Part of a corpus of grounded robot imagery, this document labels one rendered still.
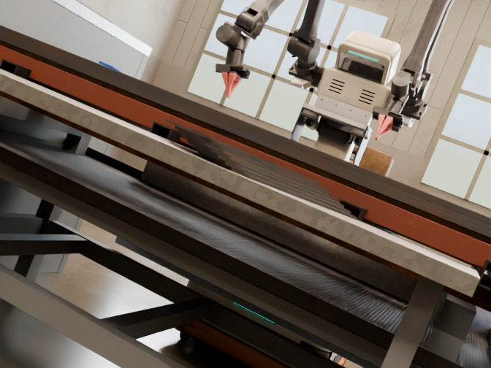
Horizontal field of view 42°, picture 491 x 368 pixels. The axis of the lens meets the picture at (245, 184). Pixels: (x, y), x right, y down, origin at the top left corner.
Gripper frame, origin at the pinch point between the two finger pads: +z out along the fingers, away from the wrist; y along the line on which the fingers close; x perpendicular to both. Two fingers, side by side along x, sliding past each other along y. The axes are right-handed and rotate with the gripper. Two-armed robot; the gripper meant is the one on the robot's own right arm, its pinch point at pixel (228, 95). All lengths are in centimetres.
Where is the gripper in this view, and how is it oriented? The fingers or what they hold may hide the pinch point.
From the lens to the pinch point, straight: 208.1
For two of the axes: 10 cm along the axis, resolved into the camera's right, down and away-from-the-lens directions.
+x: 3.2, 1.1, 9.4
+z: -1.7, 9.8, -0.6
